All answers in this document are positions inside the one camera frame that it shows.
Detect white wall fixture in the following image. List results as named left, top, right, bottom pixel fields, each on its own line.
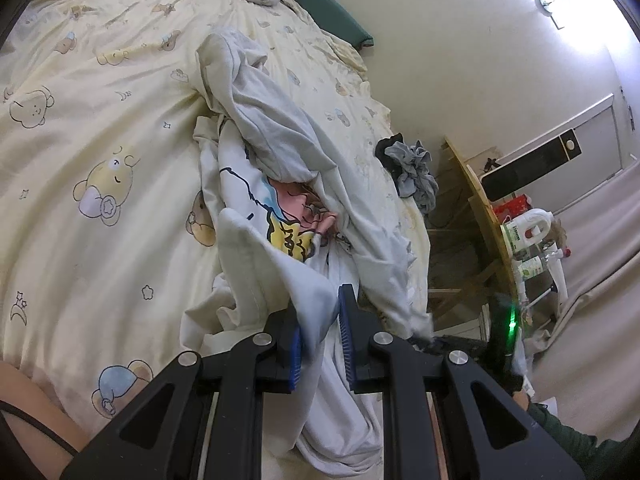
left=534, top=0, right=569, bottom=29

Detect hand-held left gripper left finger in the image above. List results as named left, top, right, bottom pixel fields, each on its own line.
left=60, top=305, right=303, bottom=480

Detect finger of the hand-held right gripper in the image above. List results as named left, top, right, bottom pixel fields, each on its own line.
left=410, top=336, right=483, bottom=361

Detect person's right forearm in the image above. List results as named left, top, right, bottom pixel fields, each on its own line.
left=520, top=392, right=628, bottom=480

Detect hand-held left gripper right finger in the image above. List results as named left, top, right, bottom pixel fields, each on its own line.
left=337, top=284, right=586, bottom=480

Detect red box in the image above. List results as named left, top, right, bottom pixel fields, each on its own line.
left=492, top=194, right=533, bottom=221

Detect white printed t-shirt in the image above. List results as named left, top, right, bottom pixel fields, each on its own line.
left=179, top=30, right=437, bottom=477

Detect grey shorts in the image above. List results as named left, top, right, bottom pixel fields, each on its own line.
left=385, top=140, right=440, bottom=216

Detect white door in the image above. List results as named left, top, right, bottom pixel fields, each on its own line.
left=560, top=92, right=626, bottom=196

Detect green-label plastic bottle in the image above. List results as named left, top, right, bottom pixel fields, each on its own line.
left=515, top=255, right=557, bottom=281

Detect black speaker bar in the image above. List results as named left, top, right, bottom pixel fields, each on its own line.
left=480, top=129, right=582, bottom=202

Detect yellow cartoon-print bed sheet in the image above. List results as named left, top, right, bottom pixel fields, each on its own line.
left=0, top=0, right=432, bottom=480

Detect person's left leg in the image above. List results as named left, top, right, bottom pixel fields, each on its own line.
left=0, top=362, right=83, bottom=480

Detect white detergent jug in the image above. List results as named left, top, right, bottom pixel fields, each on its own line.
left=501, top=208, right=553, bottom=261

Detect teal orange-striped mattress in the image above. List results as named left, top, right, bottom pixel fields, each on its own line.
left=287, top=0, right=375, bottom=48

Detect wooden table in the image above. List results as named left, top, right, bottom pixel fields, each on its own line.
left=430, top=135, right=526, bottom=341

